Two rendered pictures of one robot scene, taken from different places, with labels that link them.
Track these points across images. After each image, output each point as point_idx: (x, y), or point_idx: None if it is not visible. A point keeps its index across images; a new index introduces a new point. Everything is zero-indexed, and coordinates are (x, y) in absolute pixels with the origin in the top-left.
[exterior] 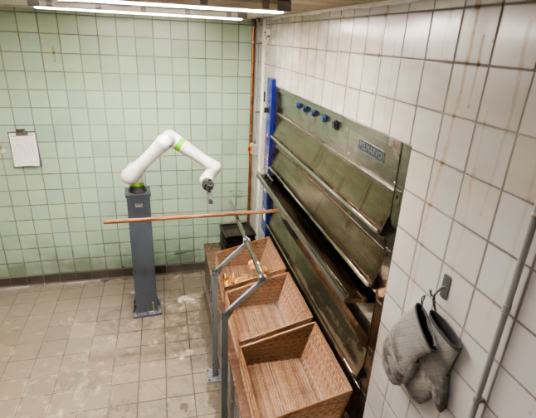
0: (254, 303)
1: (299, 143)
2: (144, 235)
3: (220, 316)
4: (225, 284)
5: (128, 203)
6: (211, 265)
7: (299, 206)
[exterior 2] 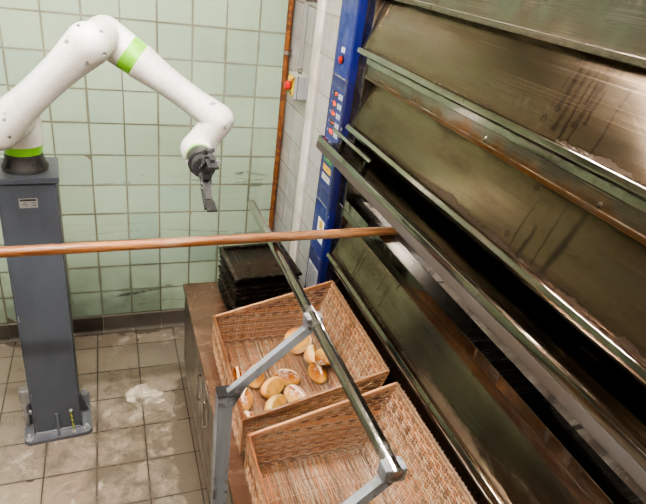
0: (312, 453)
1: (471, 61)
2: (46, 273)
3: (233, 494)
4: (240, 400)
5: None
6: (202, 341)
7: (455, 235)
